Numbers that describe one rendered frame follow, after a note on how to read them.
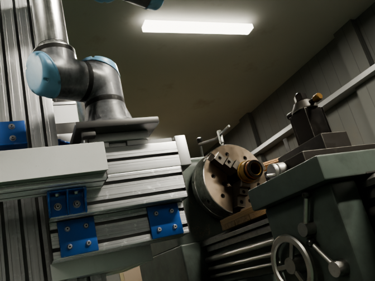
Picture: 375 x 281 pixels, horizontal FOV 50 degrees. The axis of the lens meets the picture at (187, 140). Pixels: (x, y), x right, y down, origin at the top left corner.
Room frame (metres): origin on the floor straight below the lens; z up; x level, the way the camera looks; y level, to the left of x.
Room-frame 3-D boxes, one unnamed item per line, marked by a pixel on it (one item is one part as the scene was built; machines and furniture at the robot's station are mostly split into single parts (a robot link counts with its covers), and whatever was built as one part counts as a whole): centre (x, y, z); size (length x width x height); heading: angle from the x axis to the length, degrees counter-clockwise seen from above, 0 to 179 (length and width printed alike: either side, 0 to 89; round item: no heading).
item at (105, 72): (1.06, 0.21, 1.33); 0.13 x 0.12 x 0.14; 137
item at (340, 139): (1.18, -0.36, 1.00); 0.20 x 0.10 x 0.05; 28
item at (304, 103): (1.16, -0.37, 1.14); 0.08 x 0.08 x 0.03
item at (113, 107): (1.06, 0.21, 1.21); 0.15 x 0.15 x 0.10
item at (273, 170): (1.07, -0.21, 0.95); 0.07 x 0.04 x 0.04; 118
